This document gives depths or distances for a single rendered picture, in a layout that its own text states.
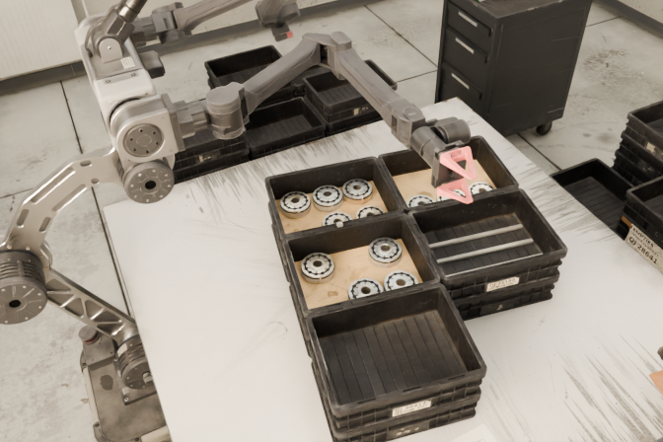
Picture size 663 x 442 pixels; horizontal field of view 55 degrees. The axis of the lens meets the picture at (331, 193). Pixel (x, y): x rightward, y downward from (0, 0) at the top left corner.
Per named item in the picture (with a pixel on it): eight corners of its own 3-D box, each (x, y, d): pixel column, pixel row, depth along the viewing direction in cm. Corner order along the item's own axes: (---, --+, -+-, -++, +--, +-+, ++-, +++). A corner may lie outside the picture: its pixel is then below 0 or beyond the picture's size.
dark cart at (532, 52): (474, 165, 361) (496, 18, 301) (431, 124, 391) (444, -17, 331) (557, 135, 379) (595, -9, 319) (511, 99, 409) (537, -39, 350)
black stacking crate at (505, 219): (439, 308, 186) (443, 282, 179) (405, 238, 208) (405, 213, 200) (560, 277, 193) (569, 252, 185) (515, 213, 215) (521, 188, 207)
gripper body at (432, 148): (461, 182, 137) (442, 163, 143) (466, 144, 131) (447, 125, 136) (434, 190, 136) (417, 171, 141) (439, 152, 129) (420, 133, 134)
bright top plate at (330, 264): (303, 280, 190) (303, 279, 189) (299, 256, 197) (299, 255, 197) (336, 275, 190) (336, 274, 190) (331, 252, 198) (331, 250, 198)
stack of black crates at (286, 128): (257, 201, 322) (250, 148, 300) (238, 168, 343) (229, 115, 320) (329, 178, 334) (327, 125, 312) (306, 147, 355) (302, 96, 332)
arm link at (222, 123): (196, 121, 155) (192, 103, 152) (236, 110, 158) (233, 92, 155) (207, 141, 149) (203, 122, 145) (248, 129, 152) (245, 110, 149)
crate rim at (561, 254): (442, 287, 180) (442, 281, 178) (405, 216, 201) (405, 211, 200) (568, 257, 187) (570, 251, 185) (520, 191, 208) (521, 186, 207)
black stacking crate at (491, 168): (404, 237, 208) (405, 212, 200) (376, 181, 229) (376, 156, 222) (514, 212, 215) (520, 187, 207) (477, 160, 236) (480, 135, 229)
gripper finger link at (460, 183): (482, 205, 132) (458, 180, 139) (487, 179, 127) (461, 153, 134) (455, 215, 130) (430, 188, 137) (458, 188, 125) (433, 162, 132)
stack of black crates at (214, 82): (232, 158, 349) (220, 88, 319) (215, 129, 370) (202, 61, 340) (299, 137, 361) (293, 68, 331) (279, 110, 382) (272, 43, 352)
